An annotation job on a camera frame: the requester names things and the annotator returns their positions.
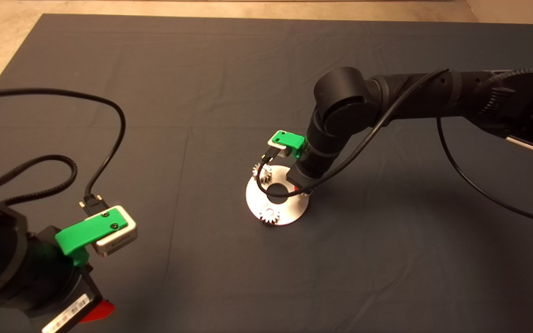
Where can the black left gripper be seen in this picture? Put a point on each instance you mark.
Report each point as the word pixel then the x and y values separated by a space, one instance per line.
pixel 86 291

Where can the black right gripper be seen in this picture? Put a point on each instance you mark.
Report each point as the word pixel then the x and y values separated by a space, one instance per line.
pixel 303 178

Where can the small steel planetary gear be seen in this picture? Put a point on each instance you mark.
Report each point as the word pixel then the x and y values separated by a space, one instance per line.
pixel 265 175
pixel 266 218

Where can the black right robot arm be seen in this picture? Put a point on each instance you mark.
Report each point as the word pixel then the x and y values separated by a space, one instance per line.
pixel 345 101

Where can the round metal carrier plate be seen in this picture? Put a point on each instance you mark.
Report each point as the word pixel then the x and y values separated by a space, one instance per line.
pixel 289 210

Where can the dark grey table cloth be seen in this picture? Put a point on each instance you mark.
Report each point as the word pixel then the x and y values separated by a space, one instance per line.
pixel 201 69

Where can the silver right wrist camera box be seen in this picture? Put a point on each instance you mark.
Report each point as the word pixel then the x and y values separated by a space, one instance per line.
pixel 282 150

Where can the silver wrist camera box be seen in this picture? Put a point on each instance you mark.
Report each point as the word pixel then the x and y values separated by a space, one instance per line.
pixel 282 150
pixel 120 238

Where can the green right camera mount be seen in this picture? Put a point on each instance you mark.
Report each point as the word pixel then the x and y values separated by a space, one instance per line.
pixel 289 140

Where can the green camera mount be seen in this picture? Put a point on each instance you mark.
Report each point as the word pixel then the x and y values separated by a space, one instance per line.
pixel 289 140
pixel 81 233

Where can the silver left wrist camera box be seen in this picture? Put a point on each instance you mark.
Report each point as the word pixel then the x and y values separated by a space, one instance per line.
pixel 120 238

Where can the green left camera mount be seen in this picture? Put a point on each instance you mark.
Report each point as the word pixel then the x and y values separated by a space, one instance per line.
pixel 81 233

